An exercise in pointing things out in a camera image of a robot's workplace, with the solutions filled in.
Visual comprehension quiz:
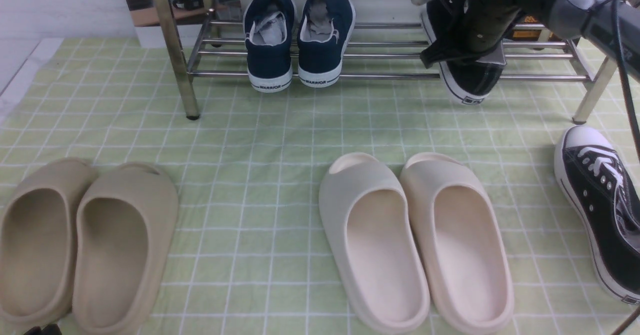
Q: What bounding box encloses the metal shoe rack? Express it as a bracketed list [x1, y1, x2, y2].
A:
[154, 0, 636, 123]

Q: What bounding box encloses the black canvas sneaker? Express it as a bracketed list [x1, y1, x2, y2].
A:
[554, 125, 640, 305]
[421, 0, 506, 105]

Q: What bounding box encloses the photo poster on left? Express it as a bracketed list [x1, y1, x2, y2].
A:
[126, 0, 242, 28]

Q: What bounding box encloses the tan foam slide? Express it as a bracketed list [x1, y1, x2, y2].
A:
[71, 162, 179, 335]
[0, 157, 98, 328]

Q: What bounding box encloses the right cream foam slide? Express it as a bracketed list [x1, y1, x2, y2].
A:
[399, 152, 515, 335]

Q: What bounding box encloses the dark poster with orange text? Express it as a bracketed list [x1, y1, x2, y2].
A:
[502, 11, 565, 43]

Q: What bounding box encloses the left cream foam slide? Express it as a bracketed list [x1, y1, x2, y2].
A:
[318, 152, 430, 335]

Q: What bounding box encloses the green checkered floor cloth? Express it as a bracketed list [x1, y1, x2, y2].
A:
[0, 38, 634, 335]

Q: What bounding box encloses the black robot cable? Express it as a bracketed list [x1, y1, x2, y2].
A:
[611, 0, 640, 335]

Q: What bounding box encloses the left navy blue sneaker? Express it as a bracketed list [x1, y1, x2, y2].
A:
[242, 0, 297, 93]

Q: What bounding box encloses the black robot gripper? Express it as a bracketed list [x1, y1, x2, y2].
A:
[411, 0, 555, 69]

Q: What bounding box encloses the right tan foam slide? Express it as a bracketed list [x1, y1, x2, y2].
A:
[71, 162, 179, 335]

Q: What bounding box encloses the cream foam slide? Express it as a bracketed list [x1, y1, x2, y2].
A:
[399, 152, 515, 335]
[318, 152, 430, 335]

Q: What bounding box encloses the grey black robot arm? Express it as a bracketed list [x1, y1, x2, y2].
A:
[411, 0, 639, 79]

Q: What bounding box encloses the black object at bottom edge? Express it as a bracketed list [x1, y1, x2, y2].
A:
[23, 323, 62, 335]

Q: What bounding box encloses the right navy blue sneaker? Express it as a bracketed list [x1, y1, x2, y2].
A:
[296, 0, 356, 88]

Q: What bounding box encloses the left tan foam slide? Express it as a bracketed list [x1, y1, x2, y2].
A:
[0, 157, 98, 328]

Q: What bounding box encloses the navy blue sneaker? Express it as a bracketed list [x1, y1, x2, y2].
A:
[296, 0, 356, 88]
[242, 0, 297, 93]

